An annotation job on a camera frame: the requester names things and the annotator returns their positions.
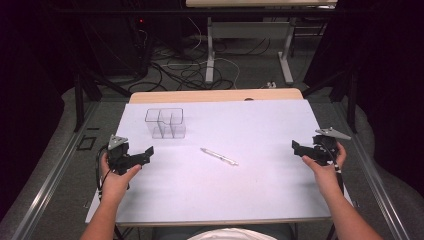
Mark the white power plug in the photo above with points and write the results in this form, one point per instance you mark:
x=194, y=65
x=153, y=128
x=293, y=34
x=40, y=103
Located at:
x=271, y=85

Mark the person's left hand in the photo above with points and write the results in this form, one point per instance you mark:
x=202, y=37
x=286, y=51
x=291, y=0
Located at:
x=116, y=181

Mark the person's white shirt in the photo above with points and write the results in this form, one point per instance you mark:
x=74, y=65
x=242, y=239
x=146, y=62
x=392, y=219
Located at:
x=231, y=234

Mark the person's right hand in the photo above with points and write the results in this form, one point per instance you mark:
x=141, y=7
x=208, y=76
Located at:
x=328, y=175

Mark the white pen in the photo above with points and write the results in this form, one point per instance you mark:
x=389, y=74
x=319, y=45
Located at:
x=219, y=156

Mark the aluminium floor rail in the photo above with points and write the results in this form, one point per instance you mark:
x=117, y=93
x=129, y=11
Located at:
x=373, y=176
x=50, y=180

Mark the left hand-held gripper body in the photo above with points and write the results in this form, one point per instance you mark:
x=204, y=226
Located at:
x=120, y=156

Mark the dark computer tower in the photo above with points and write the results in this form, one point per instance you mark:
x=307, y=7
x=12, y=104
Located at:
x=138, y=40

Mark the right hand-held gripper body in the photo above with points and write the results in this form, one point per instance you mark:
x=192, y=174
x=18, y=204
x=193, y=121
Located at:
x=325, y=148

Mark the wooden table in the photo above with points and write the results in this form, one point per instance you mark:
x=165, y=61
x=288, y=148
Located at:
x=216, y=95

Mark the clear plastic organizer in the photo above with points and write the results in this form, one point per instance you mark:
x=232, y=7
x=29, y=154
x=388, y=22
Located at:
x=165, y=123

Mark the black metal stand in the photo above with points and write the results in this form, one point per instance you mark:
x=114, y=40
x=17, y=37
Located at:
x=346, y=90
x=85, y=86

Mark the white metal frame desk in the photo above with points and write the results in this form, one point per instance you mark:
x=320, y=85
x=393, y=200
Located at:
x=248, y=30

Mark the white table mat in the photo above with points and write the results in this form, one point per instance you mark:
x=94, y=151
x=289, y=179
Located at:
x=216, y=190

